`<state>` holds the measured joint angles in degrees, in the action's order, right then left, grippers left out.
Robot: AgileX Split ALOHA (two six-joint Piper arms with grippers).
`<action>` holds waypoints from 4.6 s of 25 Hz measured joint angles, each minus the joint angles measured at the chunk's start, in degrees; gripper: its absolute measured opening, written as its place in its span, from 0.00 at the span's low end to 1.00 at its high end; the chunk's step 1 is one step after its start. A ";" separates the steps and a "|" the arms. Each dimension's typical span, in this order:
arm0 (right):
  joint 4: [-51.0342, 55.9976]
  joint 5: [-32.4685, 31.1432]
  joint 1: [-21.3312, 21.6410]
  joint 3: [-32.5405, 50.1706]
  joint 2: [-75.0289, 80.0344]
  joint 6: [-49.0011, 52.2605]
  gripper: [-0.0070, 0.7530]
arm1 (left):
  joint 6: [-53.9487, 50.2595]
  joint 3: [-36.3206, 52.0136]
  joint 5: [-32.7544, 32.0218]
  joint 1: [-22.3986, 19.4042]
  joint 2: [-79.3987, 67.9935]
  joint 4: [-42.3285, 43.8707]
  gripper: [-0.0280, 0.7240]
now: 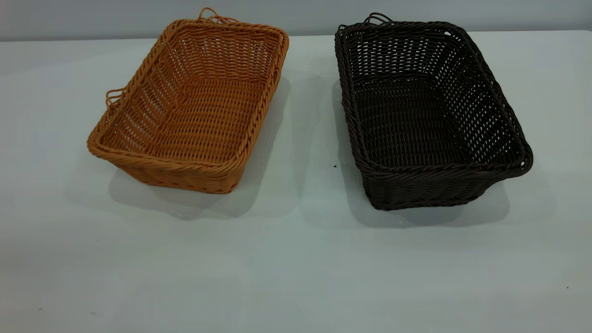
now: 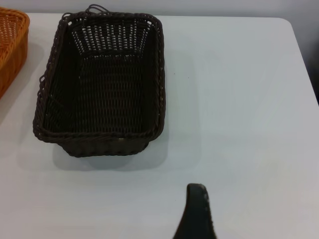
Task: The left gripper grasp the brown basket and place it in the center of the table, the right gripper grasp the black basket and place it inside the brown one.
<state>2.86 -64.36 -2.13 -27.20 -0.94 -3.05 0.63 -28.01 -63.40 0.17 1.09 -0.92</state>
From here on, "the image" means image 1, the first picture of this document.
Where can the light brown wicker basket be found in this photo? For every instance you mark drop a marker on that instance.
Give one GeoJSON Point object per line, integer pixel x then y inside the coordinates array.
{"type": "Point", "coordinates": [203, 115]}

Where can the dark brown wicker basket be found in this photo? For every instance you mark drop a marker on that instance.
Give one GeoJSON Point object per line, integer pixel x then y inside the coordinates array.
{"type": "Point", "coordinates": [407, 125]}

